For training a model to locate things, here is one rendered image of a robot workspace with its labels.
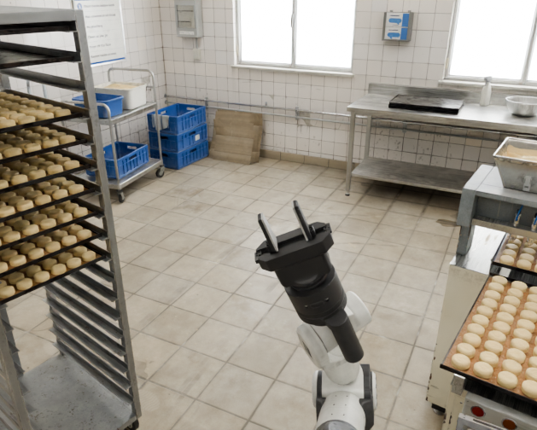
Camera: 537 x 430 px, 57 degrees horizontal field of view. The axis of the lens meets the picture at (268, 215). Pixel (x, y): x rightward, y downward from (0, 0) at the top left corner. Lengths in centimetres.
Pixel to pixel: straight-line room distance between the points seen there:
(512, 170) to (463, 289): 54
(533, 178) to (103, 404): 204
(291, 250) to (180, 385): 207
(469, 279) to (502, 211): 31
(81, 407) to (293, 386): 103
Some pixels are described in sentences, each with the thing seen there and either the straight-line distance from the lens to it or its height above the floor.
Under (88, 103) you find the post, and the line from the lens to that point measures 177.
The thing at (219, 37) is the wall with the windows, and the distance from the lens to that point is 602.
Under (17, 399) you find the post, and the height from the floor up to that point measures 58.
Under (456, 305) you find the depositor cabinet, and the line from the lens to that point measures 228.
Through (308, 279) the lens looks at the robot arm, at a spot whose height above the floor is 147.
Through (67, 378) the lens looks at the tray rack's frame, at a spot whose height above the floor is 15.
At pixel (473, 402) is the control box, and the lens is 158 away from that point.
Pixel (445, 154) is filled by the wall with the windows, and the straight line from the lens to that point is 537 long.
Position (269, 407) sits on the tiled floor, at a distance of 262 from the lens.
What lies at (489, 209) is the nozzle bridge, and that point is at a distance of 215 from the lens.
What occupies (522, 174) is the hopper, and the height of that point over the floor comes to 126.
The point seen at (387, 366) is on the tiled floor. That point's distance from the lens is 290.
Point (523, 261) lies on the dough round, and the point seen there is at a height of 92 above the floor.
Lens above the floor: 189
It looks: 25 degrees down
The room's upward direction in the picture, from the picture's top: straight up
